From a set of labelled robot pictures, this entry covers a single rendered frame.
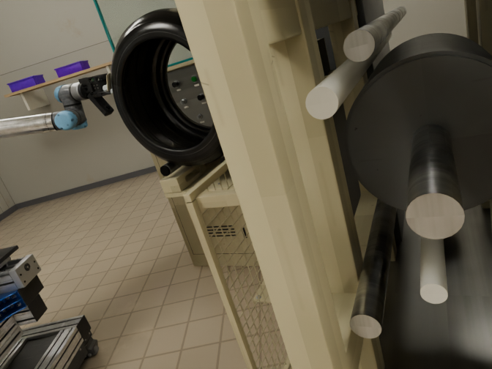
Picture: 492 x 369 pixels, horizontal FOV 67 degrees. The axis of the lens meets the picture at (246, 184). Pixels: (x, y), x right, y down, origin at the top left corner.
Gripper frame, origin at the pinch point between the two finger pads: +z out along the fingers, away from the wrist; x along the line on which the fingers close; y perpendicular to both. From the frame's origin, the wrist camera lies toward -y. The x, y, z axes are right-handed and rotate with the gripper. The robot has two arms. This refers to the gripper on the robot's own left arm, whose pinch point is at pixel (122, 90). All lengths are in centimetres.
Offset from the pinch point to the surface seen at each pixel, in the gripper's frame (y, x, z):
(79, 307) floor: -134, 4, -97
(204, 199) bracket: -18, -59, 67
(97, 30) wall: 44, 280, -265
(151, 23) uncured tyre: 20.4, -10.8, 30.3
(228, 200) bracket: -18, -59, 73
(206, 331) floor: -123, -4, 9
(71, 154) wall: -105, 239, -346
